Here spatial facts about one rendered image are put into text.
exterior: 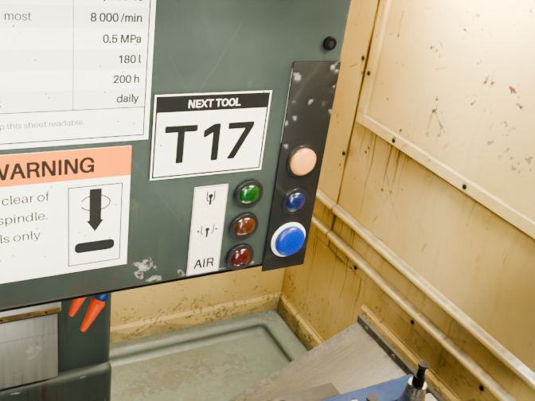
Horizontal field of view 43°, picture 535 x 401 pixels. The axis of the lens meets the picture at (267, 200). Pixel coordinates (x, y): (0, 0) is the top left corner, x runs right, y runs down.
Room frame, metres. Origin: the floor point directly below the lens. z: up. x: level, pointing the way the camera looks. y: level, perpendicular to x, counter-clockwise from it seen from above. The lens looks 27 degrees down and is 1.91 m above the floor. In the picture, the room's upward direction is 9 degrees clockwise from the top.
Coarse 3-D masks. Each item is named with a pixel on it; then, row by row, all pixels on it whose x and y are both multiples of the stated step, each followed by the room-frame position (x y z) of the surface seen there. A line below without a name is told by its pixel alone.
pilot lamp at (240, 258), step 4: (236, 252) 0.51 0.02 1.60; (240, 252) 0.51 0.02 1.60; (244, 252) 0.51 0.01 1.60; (248, 252) 0.52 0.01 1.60; (232, 256) 0.51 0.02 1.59; (236, 256) 0.51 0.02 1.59; (240, 256) 0.51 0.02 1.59; (244, 256) 0.51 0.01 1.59; (248, 256) 0.51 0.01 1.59; (232, 260) 0.51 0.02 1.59; (236, 260) 0.51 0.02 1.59; (240, 260) 0.51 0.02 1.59; (244, 260) 0.51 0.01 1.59; (248, 260) 0.52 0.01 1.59; (232, 264) 0.51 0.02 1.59; (236, 264) 0.51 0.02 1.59; (240, 264) 0.51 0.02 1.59; (244, 264) 0.51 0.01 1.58
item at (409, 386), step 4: (408, 380) 0.74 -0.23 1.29; (408, 384) 0.73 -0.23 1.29; (412, 384) 0.73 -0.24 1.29; (424, 384) 0.73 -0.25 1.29; (404, 388) 0.73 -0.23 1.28; (408, 388) 0.73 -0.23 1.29; (412, 388) 0.72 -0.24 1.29; (416, 388) 0.72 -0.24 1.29; (420, 388) 0.72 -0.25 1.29; (424, 388) 0.72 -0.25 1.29; (404, 392) 0.73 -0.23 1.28; (408, 392) 0.72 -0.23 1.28; (412, 392) 0.72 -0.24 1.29; (416, 392) 0.72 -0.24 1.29; (420, 392) 0.72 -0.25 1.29; (424, 392) 0.72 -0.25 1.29; (400, 396) 0.73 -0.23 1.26; (404, 396) 0.73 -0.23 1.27; (408, 396) 0.72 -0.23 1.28; (412, 396) 0.72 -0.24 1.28; (416, 396) 0.72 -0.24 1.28; (420, 396) 0.72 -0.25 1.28; (424, 396) 0.73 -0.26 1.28; (400, 400) 0.73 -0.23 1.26; (404, 400) 0.72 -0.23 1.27; (408, 400) 0.72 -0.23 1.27; (412, 400) 0.72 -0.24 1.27; (416, 400) 0.72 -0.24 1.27; (420, 400) 0.72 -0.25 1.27; (424, 400) 0.73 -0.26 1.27
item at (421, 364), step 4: (420, 360) 0.74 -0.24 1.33; (424, 360) 0.74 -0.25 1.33; (420, 364) 0.73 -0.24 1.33; (424, 364) 0.73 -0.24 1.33; (428, 364) 0.73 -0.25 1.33; (420, 368) 0.73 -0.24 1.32; (424, 368) 0.73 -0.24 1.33; (416, 372) 0.74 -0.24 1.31; (420, 372) 0.73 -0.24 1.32; (424, 372) 0.73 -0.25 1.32; (416, 376) 0.73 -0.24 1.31; (420, 376) 0.73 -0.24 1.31; (424, 376) 0.73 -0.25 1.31; (412, 380) 0.73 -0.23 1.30; (416, 380) 0.73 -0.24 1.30; (420, 380) 0.72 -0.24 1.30; (424, 380) 0.73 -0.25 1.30; (416, 384) 0.73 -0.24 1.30; (420, 384) 0.72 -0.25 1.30
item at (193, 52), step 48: (192, 0) 0.48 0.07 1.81; (240, 0) 0.50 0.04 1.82; (288, 0) 0.52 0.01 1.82; (336, 0) 0.55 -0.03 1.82; (192, 48) 0.48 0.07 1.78; (240, 48) 0.50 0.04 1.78; (288, 48) 0.53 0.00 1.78; (336, 48) 0.55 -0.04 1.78; (96, 144) 0.45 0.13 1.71; (144, 144) 0.47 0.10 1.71; (144, 192) 0.47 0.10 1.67; (192, 192) 0.49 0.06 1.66; (144, 240) 0.47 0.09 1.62; (240, 240) 0.52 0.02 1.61; (0, 288) 0.41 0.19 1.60; (48, 288) 0.43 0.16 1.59; (96, 288) 0.45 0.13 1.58
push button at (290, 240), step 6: (288, 228) 0.53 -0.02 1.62; (294, 228) 0.54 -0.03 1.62; (300, 228) 0.54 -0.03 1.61; (282, 234) 0.53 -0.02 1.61; (288, 234) 0.53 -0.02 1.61; (294, 234) 0.53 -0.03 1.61; (300, 234) 0.54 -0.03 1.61; (276, 240) 0.53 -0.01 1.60; (282, 240) 0.53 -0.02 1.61; (288, 240) 0.53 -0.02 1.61; (294, 240) 0.53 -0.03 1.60; (300, 240) 0.54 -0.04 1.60; (276, 246) 0.53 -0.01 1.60; (282, 246) 0.53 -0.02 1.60; (288, 246) 0.53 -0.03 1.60; (294, 246) 0.53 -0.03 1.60; (300, 246) 0.54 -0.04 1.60; (282, 252) 0.53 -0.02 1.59; (288, 252) 0.53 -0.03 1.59; (294, 252) 0.54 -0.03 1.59
